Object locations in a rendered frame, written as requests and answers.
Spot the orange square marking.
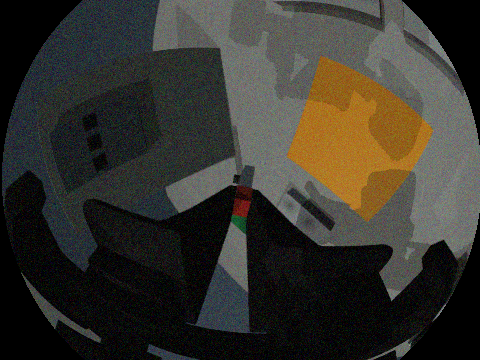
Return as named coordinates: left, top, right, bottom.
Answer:
left=287, top=56, right=433, bottom=223

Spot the green flat square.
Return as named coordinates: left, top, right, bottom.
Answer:
left=231, top=215, right=245, bottom=233

